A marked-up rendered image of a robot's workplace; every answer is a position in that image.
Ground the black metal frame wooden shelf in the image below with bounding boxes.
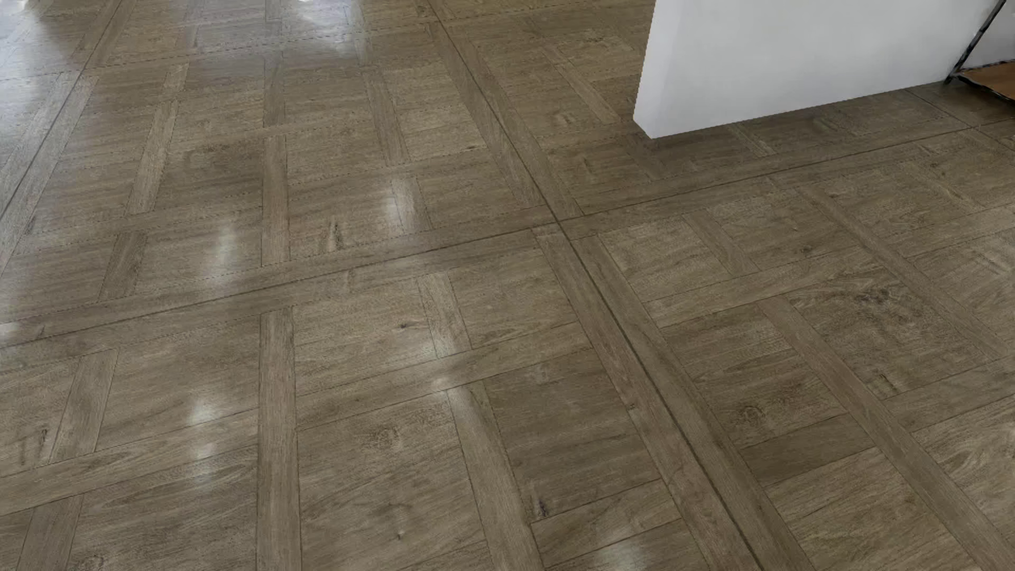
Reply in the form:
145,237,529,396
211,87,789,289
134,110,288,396
944,0,1015,102

